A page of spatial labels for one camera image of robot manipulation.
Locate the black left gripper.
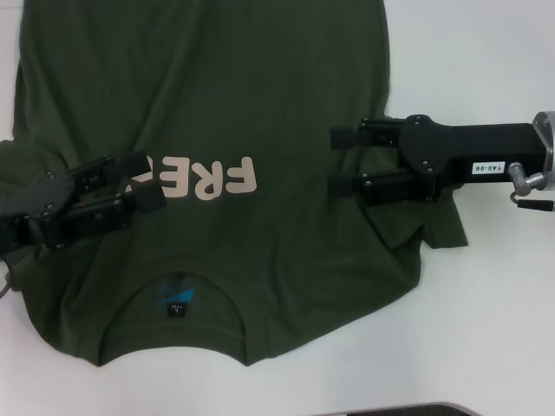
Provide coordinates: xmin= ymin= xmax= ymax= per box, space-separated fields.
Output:
xmin=0 ymin=150 xmax=169 ymax=262

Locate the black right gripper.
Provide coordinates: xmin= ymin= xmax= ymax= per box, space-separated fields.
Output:
xmin=329 ymin=114 xmax=544 ymax=204

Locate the dark green printed t-shirt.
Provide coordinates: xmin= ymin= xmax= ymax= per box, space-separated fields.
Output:
xmin=0 ymin=0 xmax=472 ymax=368

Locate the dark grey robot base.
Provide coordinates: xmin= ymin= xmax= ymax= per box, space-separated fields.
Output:
xmin=342 ymin=399 xmax=491 ymax=416

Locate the right gripper cable with plug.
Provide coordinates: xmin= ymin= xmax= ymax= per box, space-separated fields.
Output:
xmin=509 ymin=161 xmax=555 ymax=214

